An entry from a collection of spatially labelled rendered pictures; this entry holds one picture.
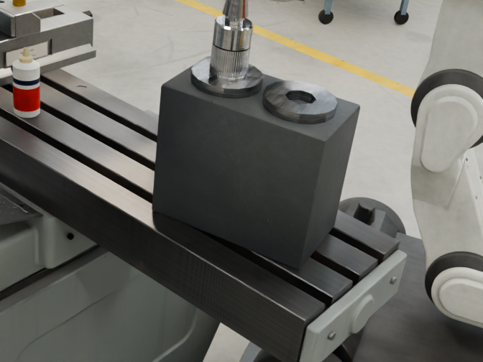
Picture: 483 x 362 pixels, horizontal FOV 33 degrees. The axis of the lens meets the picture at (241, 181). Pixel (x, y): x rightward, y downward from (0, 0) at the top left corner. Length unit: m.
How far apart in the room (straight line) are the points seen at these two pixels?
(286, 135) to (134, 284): 0.64
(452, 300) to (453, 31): 0.49
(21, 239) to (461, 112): 0.71
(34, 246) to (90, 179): 0.17
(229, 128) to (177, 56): 2.99
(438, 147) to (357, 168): 1.86
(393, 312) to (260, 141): 0.76
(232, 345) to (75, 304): 0.99
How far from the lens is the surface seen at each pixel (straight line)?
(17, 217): 1.21
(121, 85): 3.64
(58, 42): 1.48
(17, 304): 1.31
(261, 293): 1.00
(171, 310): 1.68
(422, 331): 1.64
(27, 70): 1.28
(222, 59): 1.01
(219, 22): 1.00
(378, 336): 1.59
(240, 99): 1.00
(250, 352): 1.75
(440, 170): 1.42
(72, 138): 1.27
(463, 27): 1.38
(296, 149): 0.96
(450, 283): 1.54
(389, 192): 3.15
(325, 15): 4.59
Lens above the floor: 1.59
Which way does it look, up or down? 32 degrees down
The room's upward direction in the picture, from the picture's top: 8 degrees clockwise
